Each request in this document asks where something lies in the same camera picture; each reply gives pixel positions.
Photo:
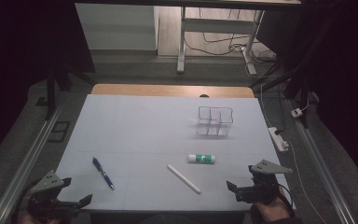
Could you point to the aluminium rail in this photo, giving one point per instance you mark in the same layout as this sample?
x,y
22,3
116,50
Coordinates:
x,y
323,168
24,161

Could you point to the small white adapter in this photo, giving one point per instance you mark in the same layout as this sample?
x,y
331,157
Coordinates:
x,y
296,112

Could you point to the blue pen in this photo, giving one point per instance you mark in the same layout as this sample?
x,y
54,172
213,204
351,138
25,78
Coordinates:
x,y
103,173

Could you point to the white pen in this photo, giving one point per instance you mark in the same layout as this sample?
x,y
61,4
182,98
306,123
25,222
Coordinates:
x,y
183,178

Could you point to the black plug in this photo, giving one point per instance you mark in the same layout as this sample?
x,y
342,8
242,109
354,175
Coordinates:
x,y
279,132

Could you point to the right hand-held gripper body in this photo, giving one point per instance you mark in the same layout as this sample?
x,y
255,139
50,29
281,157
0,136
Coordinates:
x,y
265,179

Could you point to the person's left hand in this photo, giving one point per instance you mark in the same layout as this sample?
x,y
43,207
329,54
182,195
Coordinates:
x,y
38,220

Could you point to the white desk frame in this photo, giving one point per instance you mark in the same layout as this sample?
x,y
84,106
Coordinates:
x,y
214,25

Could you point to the wooden table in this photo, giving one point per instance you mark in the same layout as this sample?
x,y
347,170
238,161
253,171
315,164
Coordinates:
x,y
167,90

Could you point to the white power strip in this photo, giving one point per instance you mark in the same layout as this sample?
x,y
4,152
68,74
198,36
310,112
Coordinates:
x,y
278,140

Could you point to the person's right hand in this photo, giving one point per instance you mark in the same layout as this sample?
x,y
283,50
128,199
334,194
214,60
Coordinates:
x,y
272,211

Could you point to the clear acrylic organizer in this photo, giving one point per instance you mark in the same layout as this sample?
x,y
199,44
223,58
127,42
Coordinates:
x,y
213,123

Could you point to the black curtain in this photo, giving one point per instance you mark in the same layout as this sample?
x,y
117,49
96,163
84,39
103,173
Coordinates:
x,y
338,77
21,56

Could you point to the black stand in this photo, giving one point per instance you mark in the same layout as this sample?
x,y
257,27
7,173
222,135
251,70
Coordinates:
x,y
51,93
298,90

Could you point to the white and green glue stick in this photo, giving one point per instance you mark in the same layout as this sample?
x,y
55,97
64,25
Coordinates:
x,y
202,158

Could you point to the grey cabinet panel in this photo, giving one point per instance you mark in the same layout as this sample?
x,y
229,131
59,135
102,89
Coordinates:
x,y
115,26

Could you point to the black floor frame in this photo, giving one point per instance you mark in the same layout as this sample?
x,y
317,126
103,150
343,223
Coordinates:
x,y
59,131

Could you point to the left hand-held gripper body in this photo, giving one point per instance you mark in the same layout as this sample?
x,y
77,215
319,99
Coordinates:
x,y
48,189

